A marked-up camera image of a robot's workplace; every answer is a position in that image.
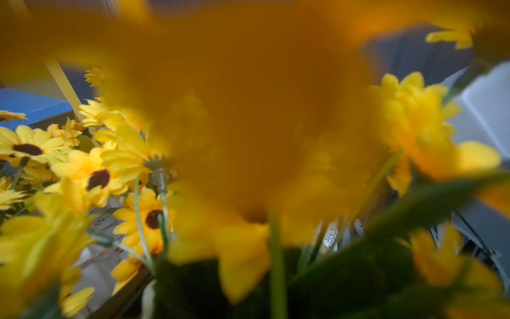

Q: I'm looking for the yellow wooden shelf unit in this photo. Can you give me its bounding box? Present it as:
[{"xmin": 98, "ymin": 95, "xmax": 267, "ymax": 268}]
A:
[{"xmin": 1, "ymin": 61, "xmax": 93, "ymax": 129}]

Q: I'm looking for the sunflower pot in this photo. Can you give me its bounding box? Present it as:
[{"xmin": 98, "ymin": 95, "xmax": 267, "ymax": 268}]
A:
[
  {"xmin": 1, "ymin": 69, "xmax": 175, "ymax": 312},
  {"xmin": 1, "ymin": 1, "xmax": 509, "ymax": 318}
]

